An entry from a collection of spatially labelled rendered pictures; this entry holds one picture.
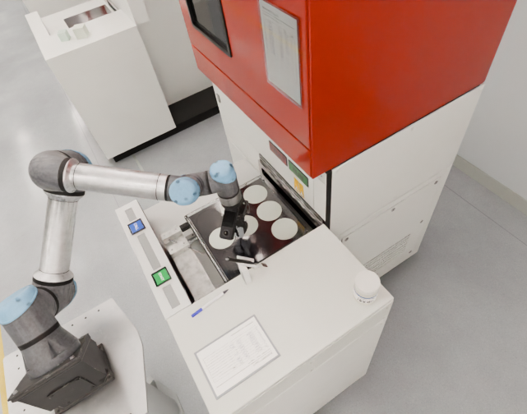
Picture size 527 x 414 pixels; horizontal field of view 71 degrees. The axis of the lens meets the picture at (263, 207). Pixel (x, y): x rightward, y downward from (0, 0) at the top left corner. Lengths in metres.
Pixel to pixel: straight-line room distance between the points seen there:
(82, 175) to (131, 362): 0.66
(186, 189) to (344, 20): 0.55
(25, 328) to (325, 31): 1.09
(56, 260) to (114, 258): 1.42
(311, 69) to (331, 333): 0.73
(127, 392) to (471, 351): 1.66
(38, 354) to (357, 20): 1.18
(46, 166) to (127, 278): 1.57
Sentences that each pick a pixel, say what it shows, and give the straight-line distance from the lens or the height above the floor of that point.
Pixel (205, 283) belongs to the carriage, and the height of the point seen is 0.88.
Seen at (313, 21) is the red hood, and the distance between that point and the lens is 0.83.
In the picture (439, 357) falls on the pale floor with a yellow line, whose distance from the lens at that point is 2.22.
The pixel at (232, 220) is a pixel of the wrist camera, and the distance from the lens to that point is 1.23.
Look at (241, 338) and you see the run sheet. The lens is 1.15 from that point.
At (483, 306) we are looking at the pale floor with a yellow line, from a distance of 2.40.
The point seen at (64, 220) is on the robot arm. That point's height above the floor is 1.21.
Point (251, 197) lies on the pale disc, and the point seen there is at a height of 0.90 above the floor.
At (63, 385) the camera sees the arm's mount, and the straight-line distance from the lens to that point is 1.33.
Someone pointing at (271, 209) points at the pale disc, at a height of 0.90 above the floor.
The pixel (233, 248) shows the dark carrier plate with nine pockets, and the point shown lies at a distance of 1.38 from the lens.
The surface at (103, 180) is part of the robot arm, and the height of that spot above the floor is 1.38.
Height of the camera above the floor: 2.05
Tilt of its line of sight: 51 degrees down
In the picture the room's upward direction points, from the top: 11 degrees counter-clockwise
